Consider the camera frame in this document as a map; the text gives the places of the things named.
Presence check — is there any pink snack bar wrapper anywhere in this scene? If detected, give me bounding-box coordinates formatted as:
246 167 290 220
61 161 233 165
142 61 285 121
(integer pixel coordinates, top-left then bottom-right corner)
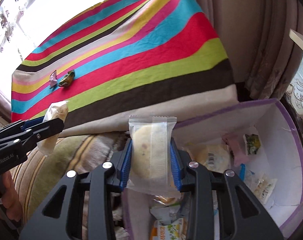
222 133 249 167

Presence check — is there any colourful striped tablecloth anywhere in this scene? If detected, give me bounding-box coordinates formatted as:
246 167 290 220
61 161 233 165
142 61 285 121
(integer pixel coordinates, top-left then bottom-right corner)
11 0 238 136

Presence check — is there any yellow cake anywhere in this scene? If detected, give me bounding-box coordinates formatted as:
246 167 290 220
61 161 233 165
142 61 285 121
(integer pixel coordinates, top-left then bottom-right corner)
149 193 190 240

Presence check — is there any blue white snack bag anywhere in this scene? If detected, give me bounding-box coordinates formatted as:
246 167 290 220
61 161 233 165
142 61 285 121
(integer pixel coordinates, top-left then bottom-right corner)
239 164 255 183

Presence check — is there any person's left hand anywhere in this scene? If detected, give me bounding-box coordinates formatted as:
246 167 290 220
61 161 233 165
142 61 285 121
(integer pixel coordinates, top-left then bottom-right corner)
1 171 23 222

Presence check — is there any striped plush cushion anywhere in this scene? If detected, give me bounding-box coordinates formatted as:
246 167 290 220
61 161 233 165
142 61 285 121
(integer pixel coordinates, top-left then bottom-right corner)
11 132 128 239

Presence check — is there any white side table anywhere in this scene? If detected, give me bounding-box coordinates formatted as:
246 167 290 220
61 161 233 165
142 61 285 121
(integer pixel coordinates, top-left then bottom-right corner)
289 29 303 50

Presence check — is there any white purple storage box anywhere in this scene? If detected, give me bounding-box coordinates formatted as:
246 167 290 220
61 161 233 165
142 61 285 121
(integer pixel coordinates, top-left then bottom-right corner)
121 98 303 240

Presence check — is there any round bread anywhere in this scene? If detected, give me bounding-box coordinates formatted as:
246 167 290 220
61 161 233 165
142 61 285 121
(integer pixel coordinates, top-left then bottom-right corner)
186 143 231 173

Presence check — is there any pink curtain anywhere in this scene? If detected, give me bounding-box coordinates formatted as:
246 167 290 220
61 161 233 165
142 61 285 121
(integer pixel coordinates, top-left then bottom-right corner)
196 0 303 100

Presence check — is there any green yellow snack packet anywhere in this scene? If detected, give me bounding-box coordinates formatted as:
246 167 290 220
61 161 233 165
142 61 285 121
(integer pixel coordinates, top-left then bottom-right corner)
58 70 75 87

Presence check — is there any white pastry packet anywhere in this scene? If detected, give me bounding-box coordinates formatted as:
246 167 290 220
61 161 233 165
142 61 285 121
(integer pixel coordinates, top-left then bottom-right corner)
127 116 180 198
37 101 69 156

